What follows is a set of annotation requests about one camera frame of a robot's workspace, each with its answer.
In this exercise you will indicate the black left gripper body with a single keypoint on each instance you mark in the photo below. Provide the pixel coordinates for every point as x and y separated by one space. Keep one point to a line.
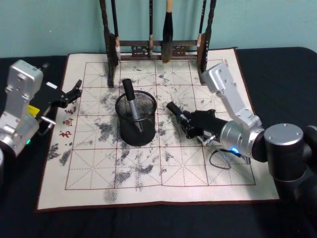
47 99

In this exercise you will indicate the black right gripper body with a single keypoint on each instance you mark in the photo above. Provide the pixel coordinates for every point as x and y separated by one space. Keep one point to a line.
209 124

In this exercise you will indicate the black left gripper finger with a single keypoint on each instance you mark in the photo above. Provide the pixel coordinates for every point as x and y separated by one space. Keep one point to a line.
73 98
75 88

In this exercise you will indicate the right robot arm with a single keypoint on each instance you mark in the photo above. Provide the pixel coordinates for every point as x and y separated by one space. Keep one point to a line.
237 134

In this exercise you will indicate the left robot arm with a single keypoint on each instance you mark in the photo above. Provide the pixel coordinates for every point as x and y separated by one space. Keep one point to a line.
17 99

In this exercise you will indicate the ink-stained gridded calligraphy mat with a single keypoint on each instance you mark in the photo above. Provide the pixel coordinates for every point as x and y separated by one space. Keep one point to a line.
173 168

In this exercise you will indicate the dark carved wooden brush rack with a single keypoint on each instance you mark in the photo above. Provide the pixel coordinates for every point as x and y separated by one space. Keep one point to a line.
110 62

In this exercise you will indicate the black mesh pen cup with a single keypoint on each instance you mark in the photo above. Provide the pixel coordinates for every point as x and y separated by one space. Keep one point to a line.
137 134

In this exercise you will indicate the thin white-tipped calligraphy brush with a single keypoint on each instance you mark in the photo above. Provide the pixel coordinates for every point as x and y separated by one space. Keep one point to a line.
117 48

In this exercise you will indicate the large thick bristled calligraphy brush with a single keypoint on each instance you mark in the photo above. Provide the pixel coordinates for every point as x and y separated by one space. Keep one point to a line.
167 47

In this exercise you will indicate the thin brown-tipped calligraphy brush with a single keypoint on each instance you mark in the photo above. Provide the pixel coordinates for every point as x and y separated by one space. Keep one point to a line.
151 42

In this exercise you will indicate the thin orange-tipped calligraphy brush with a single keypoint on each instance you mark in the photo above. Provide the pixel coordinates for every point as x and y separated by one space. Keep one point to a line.
200 32

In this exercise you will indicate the black table cloth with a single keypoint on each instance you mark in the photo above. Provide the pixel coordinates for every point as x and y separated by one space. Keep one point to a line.
284 86

